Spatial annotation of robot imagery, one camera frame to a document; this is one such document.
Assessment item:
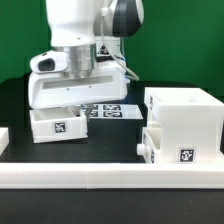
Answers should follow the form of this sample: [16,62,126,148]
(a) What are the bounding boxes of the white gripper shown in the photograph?
[28,61,127,109]

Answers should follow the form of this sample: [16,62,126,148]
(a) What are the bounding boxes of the white drawer with tag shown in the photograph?
[30,107,87,143]

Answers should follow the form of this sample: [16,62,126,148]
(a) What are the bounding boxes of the white drawer front with knob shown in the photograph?
[137,127,161,164]

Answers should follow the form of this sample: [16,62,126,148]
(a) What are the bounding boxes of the white drawer cabinet box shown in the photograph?
[144,87,224,164]

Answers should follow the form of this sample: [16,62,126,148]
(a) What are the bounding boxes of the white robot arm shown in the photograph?
[28,0,144,109]

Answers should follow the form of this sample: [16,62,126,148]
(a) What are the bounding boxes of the white base tag plate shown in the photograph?
[90,104,143,120]

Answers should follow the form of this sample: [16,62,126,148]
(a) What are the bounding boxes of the white U-shaped fence wall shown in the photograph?
[0,161,224,189]

